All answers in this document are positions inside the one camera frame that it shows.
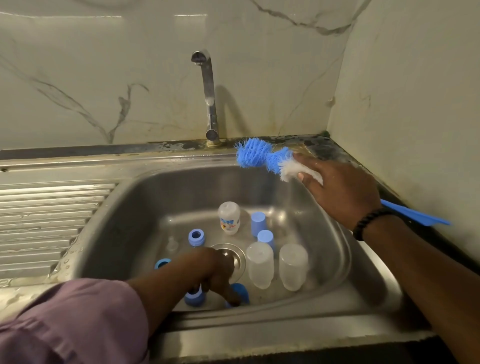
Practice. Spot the person's right hand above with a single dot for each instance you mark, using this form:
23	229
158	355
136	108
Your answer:
341	191

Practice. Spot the person's left hand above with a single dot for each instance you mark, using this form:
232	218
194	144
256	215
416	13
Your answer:
214	271

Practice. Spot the dark blue dome cap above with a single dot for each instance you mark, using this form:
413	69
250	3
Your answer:
243	291

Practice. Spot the translucent bottle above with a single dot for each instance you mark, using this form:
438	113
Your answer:
293	268
260	266

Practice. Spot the clear silicone teat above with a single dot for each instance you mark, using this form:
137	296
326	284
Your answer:
172	245

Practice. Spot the cartoon print baby bottle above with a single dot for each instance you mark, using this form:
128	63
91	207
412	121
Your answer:
229	217

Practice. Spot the blue cylindrical bottle cap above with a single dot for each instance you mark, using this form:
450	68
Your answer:
259	223
265	238

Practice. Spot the translucent bottle front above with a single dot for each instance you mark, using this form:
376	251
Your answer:
293	268

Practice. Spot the blue and white bottle brush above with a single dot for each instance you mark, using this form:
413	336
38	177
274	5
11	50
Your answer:
253	152

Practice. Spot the person's right forearm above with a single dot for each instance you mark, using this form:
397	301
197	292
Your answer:
427	281

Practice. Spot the person's left forearm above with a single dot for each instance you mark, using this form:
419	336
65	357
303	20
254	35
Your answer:
161	289

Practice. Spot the metal sink drain strainer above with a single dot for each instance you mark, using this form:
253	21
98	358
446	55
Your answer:
237	259

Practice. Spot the pink shirt sleeve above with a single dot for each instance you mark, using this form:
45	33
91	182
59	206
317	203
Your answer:
71	322

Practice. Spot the chrome sink faucet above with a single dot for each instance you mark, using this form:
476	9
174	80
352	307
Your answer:
210	97

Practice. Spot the stainless steel sink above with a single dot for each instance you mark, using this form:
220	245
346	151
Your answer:
52	210

